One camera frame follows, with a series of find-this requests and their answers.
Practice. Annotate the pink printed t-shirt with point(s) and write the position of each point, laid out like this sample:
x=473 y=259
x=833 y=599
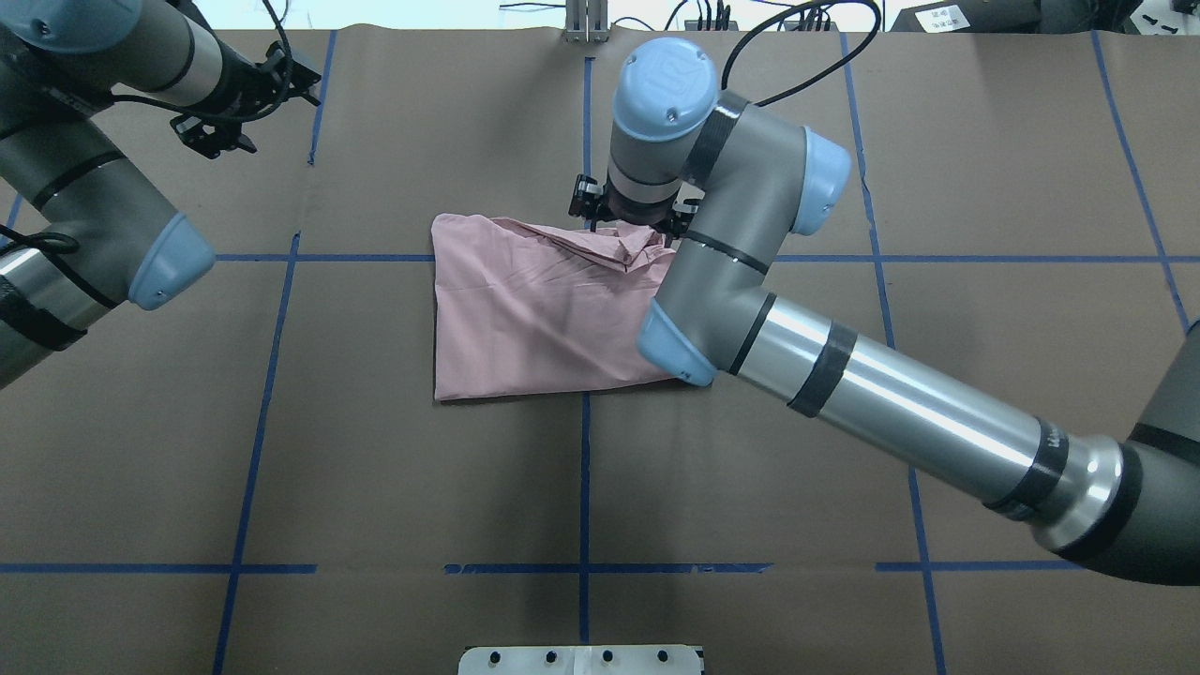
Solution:
x=524 y=309

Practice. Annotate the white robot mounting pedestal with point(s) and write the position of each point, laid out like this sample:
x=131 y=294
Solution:
x=584 y=659

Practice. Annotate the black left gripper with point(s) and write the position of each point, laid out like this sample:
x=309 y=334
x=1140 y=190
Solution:
x=246 y=79

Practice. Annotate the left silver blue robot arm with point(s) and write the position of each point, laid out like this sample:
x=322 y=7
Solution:
x=111 y=236

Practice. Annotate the black power adapter box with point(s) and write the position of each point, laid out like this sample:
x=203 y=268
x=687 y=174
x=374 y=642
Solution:
x=977 y=17

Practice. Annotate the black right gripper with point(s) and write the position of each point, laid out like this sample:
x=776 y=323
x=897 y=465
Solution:
x=630 y=212

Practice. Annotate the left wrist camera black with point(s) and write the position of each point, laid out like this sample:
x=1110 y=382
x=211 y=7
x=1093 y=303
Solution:
x=211 y=138

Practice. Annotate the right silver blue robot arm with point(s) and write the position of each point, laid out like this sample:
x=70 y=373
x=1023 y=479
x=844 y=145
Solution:
x=731 y=181

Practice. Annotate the aluminium frame post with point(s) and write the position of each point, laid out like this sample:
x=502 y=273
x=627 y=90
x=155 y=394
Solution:
x=586 y=21

